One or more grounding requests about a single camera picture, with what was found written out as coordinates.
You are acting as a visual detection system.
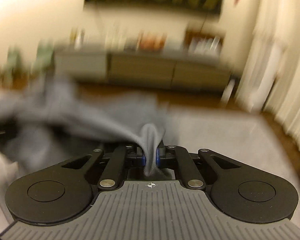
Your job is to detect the grey trousers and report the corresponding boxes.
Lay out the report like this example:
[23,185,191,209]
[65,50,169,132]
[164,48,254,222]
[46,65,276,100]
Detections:
[0,79,166,177]

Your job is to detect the white air purifier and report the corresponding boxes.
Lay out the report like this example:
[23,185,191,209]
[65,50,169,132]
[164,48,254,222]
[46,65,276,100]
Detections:
[236,22,284,112]

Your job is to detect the long low grey sideboard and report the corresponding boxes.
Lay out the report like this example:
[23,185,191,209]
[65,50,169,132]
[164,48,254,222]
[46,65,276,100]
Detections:
[54,46,232,92]

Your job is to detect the clear glass bottles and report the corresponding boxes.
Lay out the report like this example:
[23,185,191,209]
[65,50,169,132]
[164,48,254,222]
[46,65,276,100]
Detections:
[70,28,85,49]

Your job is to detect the brown lattice tray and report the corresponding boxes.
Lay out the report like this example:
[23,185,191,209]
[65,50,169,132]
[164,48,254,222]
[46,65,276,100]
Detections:
[183,29,225,54]

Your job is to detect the red orange ornament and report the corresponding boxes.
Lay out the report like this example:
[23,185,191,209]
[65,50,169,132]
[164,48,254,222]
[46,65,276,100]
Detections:
[138,33,167,52]

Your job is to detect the cream curtain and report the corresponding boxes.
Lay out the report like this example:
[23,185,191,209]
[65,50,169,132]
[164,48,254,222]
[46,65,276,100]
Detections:
[252,0,300,150]

